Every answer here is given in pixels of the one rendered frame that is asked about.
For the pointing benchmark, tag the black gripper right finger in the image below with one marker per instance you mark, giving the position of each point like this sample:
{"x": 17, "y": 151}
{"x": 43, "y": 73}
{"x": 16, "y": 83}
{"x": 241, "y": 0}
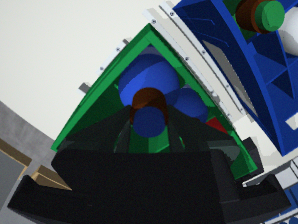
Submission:
{"x": 198, "y": 136}

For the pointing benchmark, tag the white bottle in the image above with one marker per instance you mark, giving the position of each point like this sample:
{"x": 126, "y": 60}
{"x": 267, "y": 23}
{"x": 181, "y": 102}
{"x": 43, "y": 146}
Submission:
{"x": 289, "y": 32}

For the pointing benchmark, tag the green plastic crate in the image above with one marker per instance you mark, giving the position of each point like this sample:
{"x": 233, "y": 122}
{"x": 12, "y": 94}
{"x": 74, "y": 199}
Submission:
{"x": 107, "y": 101}

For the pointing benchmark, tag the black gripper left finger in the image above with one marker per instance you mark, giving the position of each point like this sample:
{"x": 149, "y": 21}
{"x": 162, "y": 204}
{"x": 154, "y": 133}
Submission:
{"x": 102, "y": 135}

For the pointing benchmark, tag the blue crate with dividers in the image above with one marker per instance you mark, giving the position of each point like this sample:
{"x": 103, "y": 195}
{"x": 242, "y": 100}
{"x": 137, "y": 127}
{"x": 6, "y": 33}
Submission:
{"x": 214, "y": 27}

